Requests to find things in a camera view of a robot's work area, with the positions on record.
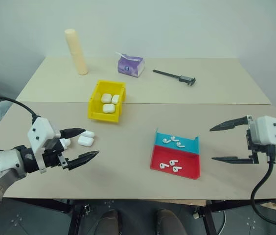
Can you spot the purple tissue pack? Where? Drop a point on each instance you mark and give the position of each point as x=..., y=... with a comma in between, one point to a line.
x=129, y=67

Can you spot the black digital caliper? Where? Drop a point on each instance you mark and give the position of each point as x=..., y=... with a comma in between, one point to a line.
x=185, y=78

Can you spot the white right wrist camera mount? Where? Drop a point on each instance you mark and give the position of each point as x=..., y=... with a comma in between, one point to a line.
x=265, y=132

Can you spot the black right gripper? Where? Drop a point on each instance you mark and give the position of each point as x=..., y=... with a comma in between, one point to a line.
x=248, y=137

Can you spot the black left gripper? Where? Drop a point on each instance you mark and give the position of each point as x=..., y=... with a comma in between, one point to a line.
x=54, y=159

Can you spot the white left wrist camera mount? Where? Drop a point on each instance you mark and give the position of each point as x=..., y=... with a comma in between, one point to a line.
x=40, y=129

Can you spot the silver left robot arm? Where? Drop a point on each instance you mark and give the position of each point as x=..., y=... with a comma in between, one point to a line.
x=1, y=161

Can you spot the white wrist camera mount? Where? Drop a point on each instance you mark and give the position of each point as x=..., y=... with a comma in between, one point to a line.
x=40, y=129
x=265, y=132

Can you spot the teal and red tray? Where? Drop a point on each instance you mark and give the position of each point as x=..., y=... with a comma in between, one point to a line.
x=174, y=156

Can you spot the cream foam cylinder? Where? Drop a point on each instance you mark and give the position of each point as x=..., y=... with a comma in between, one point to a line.
x=77, y=54

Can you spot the yellow plastic bin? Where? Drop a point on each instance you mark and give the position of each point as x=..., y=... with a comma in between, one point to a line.
x=96, y=107

